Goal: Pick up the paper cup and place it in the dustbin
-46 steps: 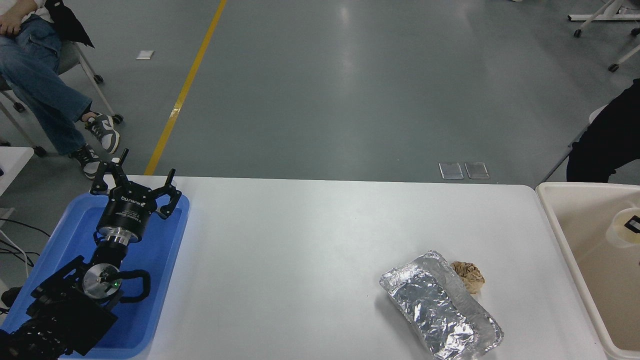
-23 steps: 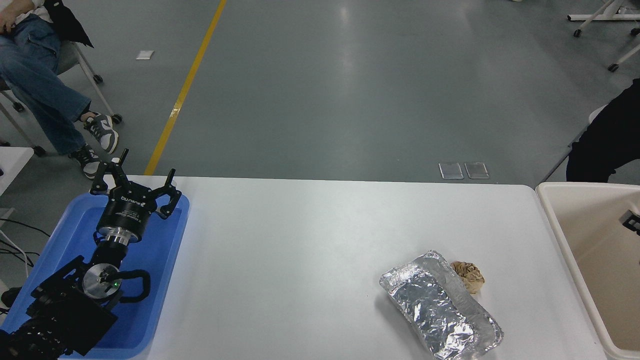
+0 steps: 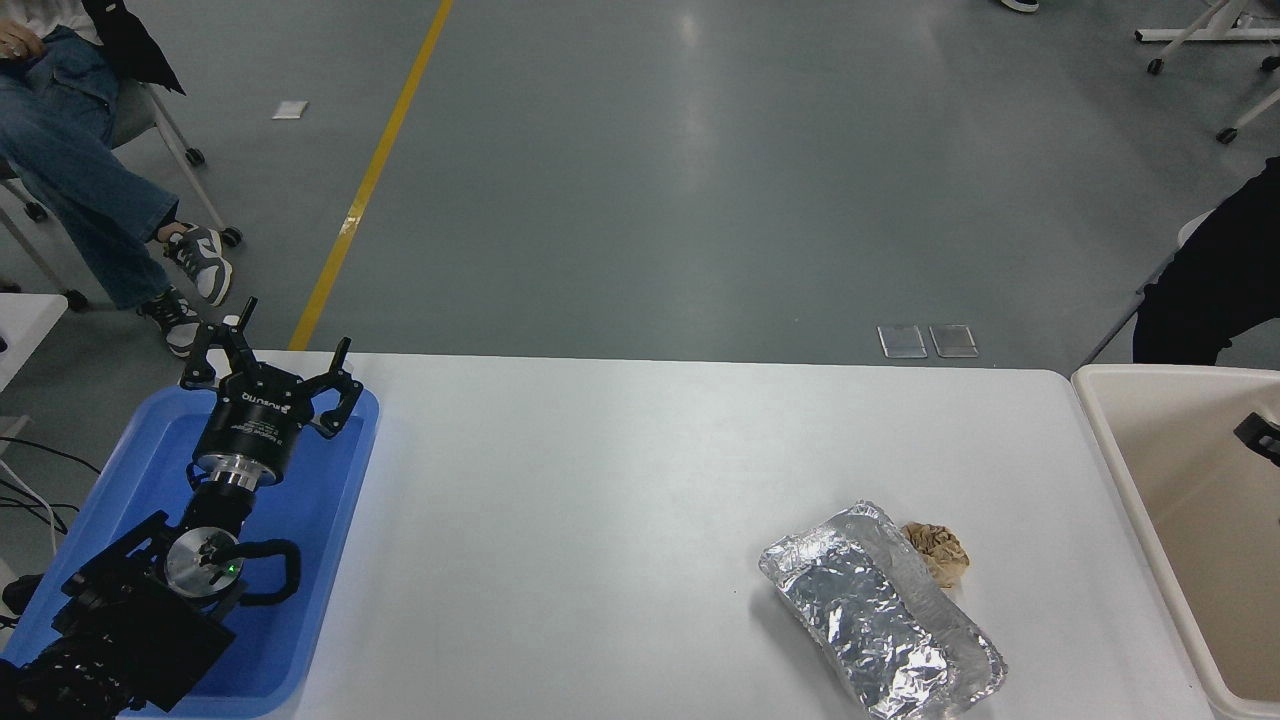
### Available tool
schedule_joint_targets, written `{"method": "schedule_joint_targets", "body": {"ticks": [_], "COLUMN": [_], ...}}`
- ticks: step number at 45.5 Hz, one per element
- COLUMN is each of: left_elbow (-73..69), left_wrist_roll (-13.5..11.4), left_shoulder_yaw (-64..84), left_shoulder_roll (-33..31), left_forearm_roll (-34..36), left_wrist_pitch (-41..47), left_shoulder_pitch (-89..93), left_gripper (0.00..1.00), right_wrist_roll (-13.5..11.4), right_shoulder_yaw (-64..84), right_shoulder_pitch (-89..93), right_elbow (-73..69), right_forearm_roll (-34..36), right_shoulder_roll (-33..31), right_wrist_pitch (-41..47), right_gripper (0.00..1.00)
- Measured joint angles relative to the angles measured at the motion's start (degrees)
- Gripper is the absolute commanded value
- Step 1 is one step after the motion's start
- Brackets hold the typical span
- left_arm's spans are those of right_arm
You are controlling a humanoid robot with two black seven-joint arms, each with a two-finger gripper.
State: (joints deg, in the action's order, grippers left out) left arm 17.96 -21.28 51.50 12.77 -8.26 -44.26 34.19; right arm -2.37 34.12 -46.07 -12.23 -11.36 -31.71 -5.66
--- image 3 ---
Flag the large pale bin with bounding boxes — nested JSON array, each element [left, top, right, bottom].
[[1070, 363, 1280, 720]]

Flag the black jacket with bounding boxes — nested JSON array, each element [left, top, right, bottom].
[[80, 0, 187, 96]]

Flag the grey chair with casters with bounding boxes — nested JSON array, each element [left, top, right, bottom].
[[0, 78, 244, 311]]

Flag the crumpled silver foil tray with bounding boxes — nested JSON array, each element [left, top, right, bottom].
[[758, 500, 1008, 720]]

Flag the white side table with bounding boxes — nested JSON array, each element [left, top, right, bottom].
[[0, 294, 69, 393]]

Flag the blue plastic tray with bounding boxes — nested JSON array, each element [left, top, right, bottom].
[[0, 385, 381, 719]]

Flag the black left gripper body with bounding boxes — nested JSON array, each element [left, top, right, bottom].
[[192, 365, 314, 467]]

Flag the black rounded floor object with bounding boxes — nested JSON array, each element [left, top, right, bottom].
[[0, 572, 46, 616]]

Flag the white wheeled frame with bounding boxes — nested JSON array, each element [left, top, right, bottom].
[[1135, 0, 1280, 76]]

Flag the person in dark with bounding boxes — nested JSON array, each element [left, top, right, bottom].
[[1132, 155, 1280, 367]]

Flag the crumpled tan paper ball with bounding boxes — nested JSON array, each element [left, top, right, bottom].
[[900, 522, 971, 589]]

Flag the white caster leg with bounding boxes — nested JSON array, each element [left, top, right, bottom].
[[1215, 85, 1280, 145]]

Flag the white floor cable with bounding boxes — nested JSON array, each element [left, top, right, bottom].
[[0, 458, 61, 557]]

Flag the white plastic chair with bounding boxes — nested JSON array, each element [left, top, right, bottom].
[[1085, 213, 1213, 369]]

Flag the seated person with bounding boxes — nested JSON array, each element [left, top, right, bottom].
[[0, 0, 235, 359]]

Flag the black floor cable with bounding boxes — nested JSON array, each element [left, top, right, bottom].
[[0, 437, 103, 536]]

